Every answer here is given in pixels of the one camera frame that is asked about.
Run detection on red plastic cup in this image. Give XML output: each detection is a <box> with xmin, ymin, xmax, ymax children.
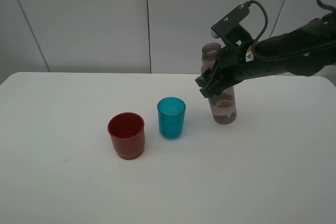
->
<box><xmin>107</xmin><ymin>112</ymin><xmax>145</xmax><ymax>160</ymax></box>

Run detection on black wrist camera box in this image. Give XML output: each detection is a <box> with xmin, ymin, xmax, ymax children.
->
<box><xmin>211</xmin><ymin>2</ymin><xmax>251</xmax><ymax>48</ymax></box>

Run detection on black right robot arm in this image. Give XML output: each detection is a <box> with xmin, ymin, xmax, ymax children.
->
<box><xmin>195</xmin><ymin>10</ymin><xmax>335</xmax><ymax>98</ymax></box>

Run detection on blue translucent plastic cup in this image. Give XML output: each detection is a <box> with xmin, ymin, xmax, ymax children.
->
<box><xmin>157</xmin><ymin>97</ymin><xmax>186</xmax><ymax>139</ymax></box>

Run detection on brown translucent plastic bottle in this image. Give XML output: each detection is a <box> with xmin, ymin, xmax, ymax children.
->
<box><xmin>201</xmin><ymin>43</ymin><xmax>237</xmax><ymax>125</ymax></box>

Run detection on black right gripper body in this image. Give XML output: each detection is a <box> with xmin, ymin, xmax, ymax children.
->
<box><xmin>214</xmin><ymin>39</ymin><xmax>259</xmax><ymax>88</ymax></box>

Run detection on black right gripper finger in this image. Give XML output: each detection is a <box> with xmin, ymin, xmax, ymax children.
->
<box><xmin>195</xmin><ymin>67</ymin><xmax>218</xmax><ymax>87</ymax></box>
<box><xmin>200</xmin><ymin>76</ymin><xmax>224</xmax><ymax>98</ymax></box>

